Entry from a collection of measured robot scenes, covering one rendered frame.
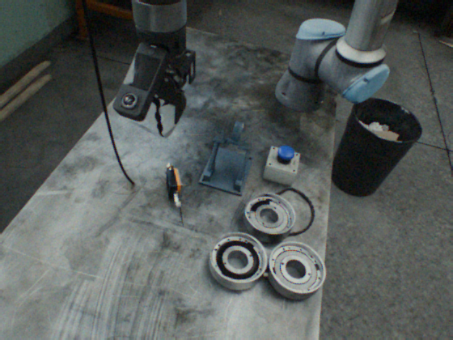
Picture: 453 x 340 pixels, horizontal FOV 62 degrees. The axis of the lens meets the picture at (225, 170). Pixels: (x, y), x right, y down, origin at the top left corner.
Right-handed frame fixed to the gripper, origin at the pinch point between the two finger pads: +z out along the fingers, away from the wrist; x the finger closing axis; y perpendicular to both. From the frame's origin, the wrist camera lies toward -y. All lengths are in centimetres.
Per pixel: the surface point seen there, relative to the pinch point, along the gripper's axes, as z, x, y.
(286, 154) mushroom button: 12.1, -21.7, 16.9
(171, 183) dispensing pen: 13.3, -1.3, 0.0
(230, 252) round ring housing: 15.1, -17.8, -9.5
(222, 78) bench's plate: 20, 5, 49
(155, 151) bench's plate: 17.5, 7.9, 10.5
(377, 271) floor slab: 105, -72, 57
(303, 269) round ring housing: 17.0, -31.7, -6.6
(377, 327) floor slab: 103, -74, 31
